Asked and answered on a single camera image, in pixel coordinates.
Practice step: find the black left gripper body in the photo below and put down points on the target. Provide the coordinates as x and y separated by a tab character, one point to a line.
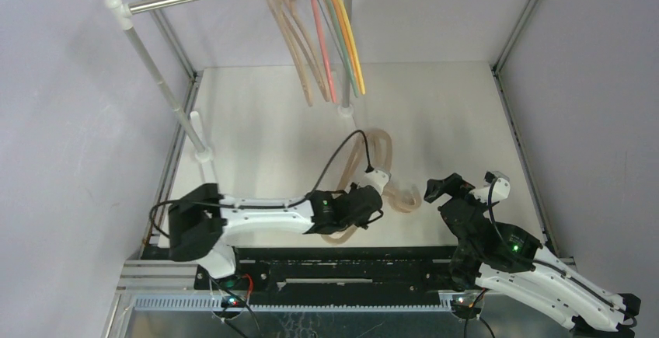
344	224

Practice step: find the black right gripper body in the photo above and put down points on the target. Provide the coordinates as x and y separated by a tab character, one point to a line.
455	199

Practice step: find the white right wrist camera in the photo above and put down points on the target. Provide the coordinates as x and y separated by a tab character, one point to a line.
497	188

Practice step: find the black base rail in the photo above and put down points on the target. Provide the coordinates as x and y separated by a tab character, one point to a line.
375	277

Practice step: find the pink wire hanger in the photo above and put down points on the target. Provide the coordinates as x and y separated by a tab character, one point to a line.
316	10

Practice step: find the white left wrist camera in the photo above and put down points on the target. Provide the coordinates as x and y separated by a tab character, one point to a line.
377	178

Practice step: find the rack post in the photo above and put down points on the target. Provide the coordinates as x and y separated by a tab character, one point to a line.
191	124
346	107

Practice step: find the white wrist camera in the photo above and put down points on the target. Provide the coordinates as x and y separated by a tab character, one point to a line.
377	178
497	188

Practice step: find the aluminium frame rail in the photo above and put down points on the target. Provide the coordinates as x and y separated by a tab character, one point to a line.
159	298

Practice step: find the right rack post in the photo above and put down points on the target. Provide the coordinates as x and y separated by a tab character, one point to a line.
346	107

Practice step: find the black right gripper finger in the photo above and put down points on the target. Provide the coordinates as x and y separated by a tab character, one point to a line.
434	189
455	184

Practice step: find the left rack post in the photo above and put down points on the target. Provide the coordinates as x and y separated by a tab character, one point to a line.
191	124

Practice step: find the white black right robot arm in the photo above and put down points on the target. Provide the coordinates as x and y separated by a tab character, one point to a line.
507	259

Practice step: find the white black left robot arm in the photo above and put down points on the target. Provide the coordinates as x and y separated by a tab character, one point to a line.
200	221

